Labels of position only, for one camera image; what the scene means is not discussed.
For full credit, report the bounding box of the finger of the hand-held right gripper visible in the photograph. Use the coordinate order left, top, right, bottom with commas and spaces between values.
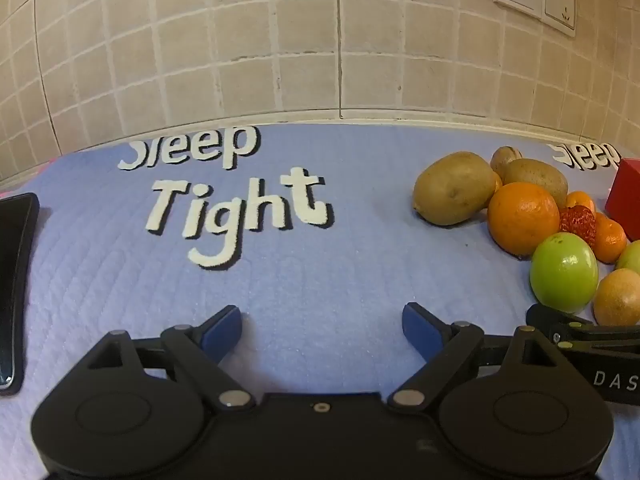
525, 303, 640, 353

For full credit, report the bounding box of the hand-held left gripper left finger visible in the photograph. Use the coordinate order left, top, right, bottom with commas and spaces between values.
85, 305, 254, 409

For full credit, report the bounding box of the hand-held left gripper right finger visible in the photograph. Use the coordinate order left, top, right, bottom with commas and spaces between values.
386, 302, 570, 409

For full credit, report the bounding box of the yellow-orange round fruit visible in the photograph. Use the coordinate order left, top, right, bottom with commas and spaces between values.
593, 268, 640, 327

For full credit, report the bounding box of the large green apple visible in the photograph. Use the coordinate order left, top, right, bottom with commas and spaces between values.
530, 232, 599, 315

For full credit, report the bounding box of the large orange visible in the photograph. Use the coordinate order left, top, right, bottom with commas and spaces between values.
487, 181, 561, 257

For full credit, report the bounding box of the red box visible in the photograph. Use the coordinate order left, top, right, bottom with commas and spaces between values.
604, 157, 640, 242

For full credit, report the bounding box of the pale green apple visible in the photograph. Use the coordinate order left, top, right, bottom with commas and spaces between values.
614, 240, 640, 276

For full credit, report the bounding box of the red strawberry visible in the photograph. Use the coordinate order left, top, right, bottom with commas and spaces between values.
558, 205, 598, 248

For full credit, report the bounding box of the blue mat with white letters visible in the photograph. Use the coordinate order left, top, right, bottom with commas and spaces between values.
0, 122, 640, 480

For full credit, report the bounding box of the oblong brown kiwi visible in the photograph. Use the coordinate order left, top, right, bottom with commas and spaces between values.
501, 158, 570, 210

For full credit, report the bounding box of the small brown kiwi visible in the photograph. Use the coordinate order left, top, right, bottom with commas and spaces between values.
489, 145, 524, 173

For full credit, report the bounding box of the black tray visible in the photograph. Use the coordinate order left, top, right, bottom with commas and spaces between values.
0, 192, 41, 396

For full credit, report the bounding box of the white three-hole wall socket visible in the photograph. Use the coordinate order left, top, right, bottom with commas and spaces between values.
540, 0, 577, 38

